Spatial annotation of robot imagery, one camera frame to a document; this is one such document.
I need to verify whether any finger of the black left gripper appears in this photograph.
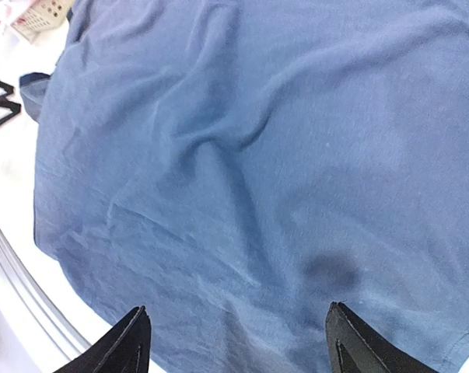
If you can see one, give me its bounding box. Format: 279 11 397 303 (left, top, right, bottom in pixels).
0 99 22 127

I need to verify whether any aluminium front rail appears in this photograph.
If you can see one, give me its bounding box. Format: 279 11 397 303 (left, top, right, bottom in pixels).
0 229 91 370

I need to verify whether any beige perforated laundry basket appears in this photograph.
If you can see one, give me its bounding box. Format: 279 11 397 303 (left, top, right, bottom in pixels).
10 0 74 44

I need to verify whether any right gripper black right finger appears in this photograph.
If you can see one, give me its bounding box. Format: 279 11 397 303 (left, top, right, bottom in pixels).
325 302 435 373

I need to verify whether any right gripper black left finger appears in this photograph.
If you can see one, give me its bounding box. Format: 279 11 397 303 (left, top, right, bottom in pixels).
55 306 152 373

